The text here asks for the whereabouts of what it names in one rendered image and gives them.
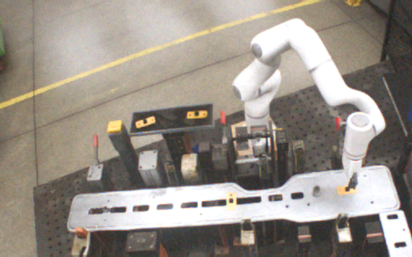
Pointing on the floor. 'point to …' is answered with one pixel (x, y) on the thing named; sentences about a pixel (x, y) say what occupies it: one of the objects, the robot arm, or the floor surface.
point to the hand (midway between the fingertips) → (349, 176)
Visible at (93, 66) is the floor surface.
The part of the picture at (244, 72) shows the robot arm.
